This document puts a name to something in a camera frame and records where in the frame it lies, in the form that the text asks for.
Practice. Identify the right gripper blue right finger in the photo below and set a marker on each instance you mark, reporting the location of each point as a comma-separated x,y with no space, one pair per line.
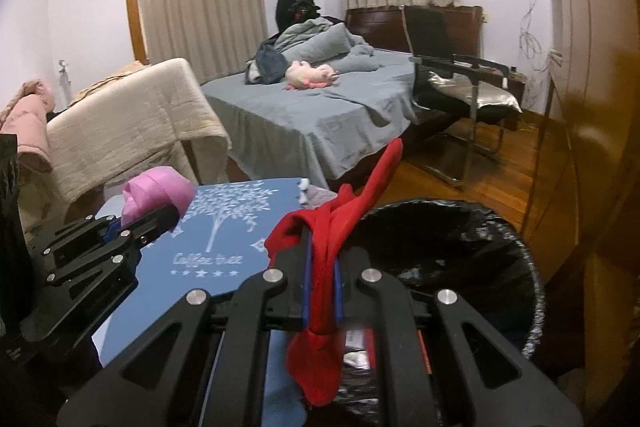
500,387

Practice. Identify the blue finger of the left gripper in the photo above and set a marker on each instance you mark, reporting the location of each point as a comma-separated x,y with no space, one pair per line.
113,227

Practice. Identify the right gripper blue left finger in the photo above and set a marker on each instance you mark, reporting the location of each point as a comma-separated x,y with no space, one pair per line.
204,362

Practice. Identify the pink bag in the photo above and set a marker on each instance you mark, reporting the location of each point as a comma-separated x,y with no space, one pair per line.
156,187

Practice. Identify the red cloth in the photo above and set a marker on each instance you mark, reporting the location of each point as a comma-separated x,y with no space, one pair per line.
315,355

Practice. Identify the orange knit cloth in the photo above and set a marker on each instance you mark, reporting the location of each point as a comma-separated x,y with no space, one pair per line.
426,359

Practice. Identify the white cardboard box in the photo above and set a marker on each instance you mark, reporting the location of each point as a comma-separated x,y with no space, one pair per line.
359,351

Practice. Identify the black lined trash bin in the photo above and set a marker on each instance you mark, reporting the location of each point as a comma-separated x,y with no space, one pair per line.
432,244

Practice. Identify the blue printed tablecloth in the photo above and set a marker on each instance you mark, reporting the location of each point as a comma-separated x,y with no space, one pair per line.
218,243

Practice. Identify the beige blanket on rack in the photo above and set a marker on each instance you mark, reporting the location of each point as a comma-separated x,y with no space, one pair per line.
156,109

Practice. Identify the pink quilted jacket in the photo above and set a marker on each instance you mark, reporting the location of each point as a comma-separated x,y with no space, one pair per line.
26,117

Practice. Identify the wooden wardrobe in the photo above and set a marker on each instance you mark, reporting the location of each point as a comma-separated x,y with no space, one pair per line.
582,218

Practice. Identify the dark clothes on bed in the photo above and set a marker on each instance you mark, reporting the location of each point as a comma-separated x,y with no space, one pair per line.
268,66

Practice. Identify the pink plush toy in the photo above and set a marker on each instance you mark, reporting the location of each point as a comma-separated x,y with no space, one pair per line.
302,76

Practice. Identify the grey sheeted bed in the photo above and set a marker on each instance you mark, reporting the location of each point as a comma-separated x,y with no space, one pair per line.
320,134

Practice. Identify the grey pillow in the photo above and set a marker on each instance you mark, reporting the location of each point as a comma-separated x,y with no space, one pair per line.
336,47

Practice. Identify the silver chair cushion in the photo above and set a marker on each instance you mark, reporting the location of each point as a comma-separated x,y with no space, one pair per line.
461,88

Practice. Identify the black office chair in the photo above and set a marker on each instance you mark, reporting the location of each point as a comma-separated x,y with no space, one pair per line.
487,124

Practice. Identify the wooden coat rack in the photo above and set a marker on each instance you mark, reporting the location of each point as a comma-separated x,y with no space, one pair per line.
290,12

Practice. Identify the dark wooden headboard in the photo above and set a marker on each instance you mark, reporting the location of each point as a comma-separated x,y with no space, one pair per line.
444,30

